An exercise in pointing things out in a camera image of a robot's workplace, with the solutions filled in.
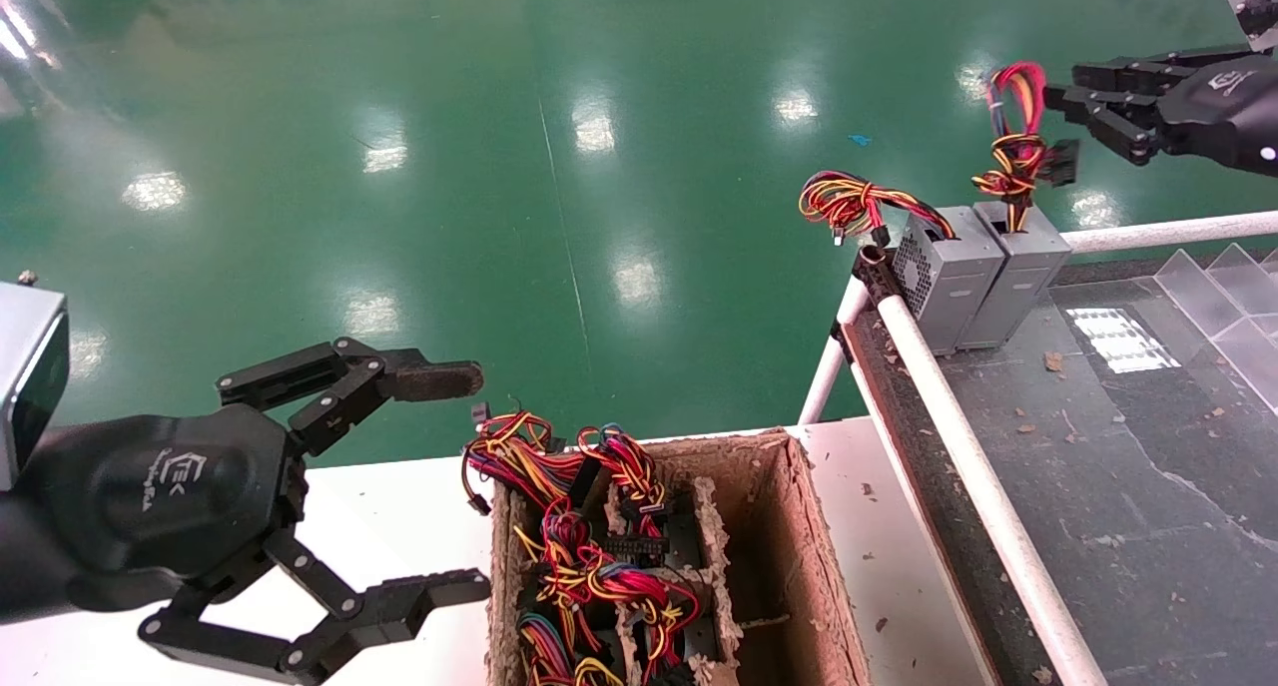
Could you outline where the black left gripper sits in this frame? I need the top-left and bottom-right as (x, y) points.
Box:
(18, 338), (492, 685)

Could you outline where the black pipe corner connector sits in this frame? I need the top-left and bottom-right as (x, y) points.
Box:
(852, 245), (902, 310)

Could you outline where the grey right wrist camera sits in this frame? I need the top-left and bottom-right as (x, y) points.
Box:
(1222, 0), (1278, 53)

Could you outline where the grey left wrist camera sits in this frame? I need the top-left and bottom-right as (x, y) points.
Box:
(0, 282), (71, 492)

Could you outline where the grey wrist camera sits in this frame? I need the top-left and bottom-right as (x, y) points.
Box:
(1222, 0), (1278, 53)
(0, 282), (71, 492)

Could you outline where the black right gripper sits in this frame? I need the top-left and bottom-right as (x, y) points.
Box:
(1043, 45), (1278, 178)

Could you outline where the long white frame pipe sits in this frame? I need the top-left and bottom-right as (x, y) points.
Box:
(877, 295), (1111, 686)

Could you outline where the clear acrylic divider rack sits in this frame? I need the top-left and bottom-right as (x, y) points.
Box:
(1153, 244), (1278, 414)

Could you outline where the brown pulp cardboard box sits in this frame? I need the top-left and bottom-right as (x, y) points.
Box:
(487, 428), (873, 686)

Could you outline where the short white frame pipe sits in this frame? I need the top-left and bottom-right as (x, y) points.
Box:
(799, 279), (872, 425)

